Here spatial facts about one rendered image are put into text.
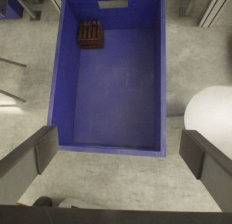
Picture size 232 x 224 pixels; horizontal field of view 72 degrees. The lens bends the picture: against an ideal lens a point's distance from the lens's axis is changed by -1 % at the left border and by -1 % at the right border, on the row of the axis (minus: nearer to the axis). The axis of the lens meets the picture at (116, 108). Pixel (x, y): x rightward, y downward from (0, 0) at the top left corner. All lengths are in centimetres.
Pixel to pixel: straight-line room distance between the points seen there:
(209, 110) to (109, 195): 68
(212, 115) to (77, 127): 59
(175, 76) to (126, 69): 36
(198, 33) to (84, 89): 78
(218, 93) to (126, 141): 44
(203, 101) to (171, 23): 61
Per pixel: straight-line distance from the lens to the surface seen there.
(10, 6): 144
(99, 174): 100
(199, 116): 76
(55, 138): 17
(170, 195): 102
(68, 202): 98
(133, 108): 74
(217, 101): 79
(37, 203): 102
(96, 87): 79
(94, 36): 80
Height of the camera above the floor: 96
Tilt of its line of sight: 78 degrees down
